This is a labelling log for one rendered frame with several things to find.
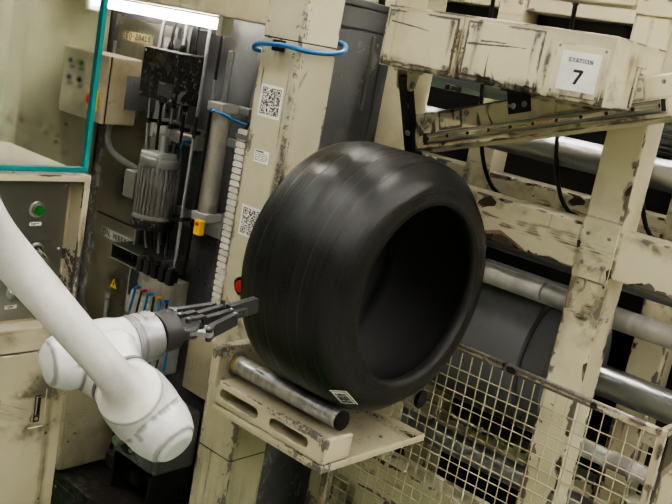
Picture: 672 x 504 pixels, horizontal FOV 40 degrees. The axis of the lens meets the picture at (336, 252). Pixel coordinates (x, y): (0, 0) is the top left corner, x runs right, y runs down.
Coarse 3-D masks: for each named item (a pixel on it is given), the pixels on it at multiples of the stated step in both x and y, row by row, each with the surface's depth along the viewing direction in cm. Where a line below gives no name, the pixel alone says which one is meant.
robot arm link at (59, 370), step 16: (96, 320) 152; (112, 320) 153; (128, 320) 155; (112, 336) 149; (128, 336) 151; (48, 352) 145; (64, 352) 145; (128, 352) 148; (48, 368) 145; (64, 368) 144; (80, 368) 145; (48, 384) 147; (64, 384) 146; (80, 384) 147
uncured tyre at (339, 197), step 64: (320, 192) 185; (384, 192) 182; (448, 192) 194; (256, 256) 188; (320, 256) 178; (384, 256) 230; (448, 256) 224; (256, 320) 191; (320, 320) 180; (384, 320) 231; (448, 320) 222; (320, 384) 189; (384, 384) 196
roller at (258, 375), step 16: (240, 368) 212; (256, 368) 210; (256, 384) 209; (272, 384) 205; (288, 384) 204; (288, 400) 202; (304, 400) 199; (320, 400) 198; (320, 416) 196; (336, 416) 193
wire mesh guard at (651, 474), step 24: (480, 360) 225; (552, 384) 212; (528, 408) 218; (600, 408) 205; (600, 432) 206; (648, 432) 197; (624, 456) 202; (360, 480) 254; (600, 480) 206; (648, 480) 198
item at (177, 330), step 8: (160, 312) 161; (168, 312) 161; (168, 320) 160; (176, 320) 161; (184, 320) 165; (200, 320) 166; (168, 328) 159; (176, 328) 160; (184, 328) 162; (192, 328) 162; (200, 328) 165; (168, 336) 159; (176, 336) 160; (184, 336) 161; (192, 336) 163; (168, 344) 159; (176, 344) 161
